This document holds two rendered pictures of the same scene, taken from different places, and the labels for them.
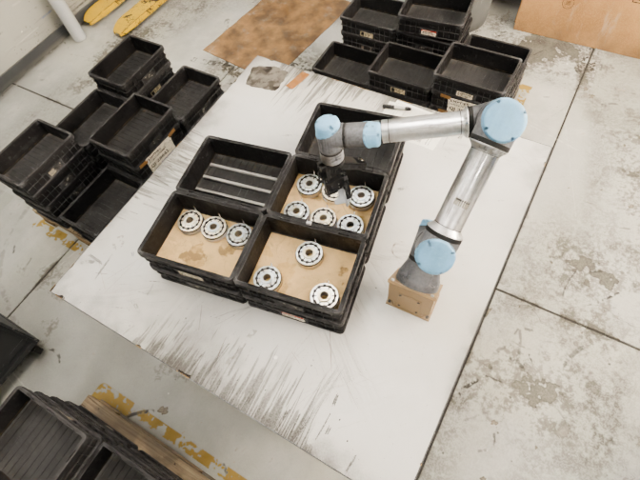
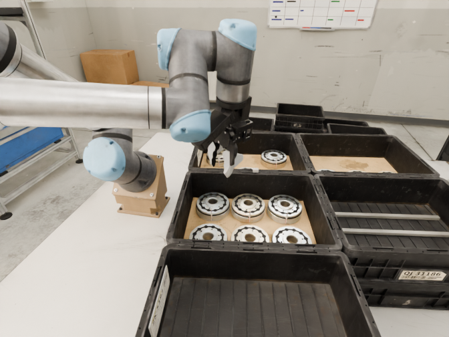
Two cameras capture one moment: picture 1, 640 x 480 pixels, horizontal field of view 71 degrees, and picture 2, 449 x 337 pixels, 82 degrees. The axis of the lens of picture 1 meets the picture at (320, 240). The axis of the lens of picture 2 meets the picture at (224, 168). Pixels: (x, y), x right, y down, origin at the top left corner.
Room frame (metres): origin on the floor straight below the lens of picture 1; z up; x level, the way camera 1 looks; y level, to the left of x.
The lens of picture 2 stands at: (1.45, -0.36, 1.38)
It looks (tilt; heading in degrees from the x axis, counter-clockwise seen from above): 33 degrees down; 154
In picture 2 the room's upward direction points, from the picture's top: straight up
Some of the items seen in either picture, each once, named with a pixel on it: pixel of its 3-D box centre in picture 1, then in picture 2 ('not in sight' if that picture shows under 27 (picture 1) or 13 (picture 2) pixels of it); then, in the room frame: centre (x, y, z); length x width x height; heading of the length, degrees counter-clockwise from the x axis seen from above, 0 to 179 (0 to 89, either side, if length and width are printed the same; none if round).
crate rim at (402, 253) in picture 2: (234, 172); (401, 210); (1.20, 0.29, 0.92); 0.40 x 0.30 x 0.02; 61
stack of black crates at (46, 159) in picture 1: (53, 175); not in sight; (1.91, 1.47, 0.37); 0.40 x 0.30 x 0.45; 141
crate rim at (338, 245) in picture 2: (328, 194); (250, 205); (1.00, -0.06, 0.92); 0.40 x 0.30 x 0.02; 61
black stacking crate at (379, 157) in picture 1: (351, 145); (254, 333); (1.27, -0.21, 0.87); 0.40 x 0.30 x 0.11; 61
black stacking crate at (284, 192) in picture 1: (329, 202); (249, 219); (1.00, -0.06, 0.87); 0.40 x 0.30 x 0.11; 61
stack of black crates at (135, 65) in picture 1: (141, 88); not in sight; (2.54, 0.96, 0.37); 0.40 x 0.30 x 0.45; 141
